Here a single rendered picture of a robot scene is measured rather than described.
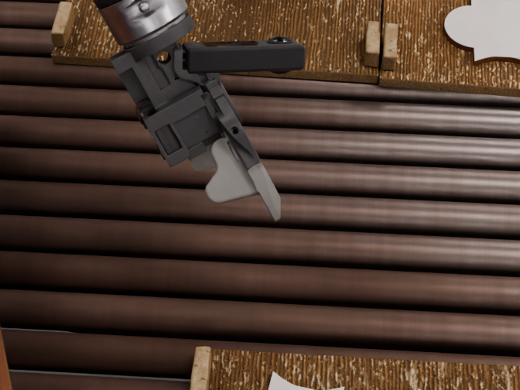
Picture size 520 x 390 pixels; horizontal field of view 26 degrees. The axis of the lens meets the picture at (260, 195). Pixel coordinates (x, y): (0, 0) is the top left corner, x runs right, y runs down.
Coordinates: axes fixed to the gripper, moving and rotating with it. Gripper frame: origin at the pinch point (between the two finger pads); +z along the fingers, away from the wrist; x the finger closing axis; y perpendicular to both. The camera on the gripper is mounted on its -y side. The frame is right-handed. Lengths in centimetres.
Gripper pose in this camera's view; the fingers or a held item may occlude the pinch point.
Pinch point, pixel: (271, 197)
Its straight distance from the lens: 112.0
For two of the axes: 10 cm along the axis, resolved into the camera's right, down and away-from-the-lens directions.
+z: 4.5, 8.4, 3.1
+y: -8.7, 4.9, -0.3
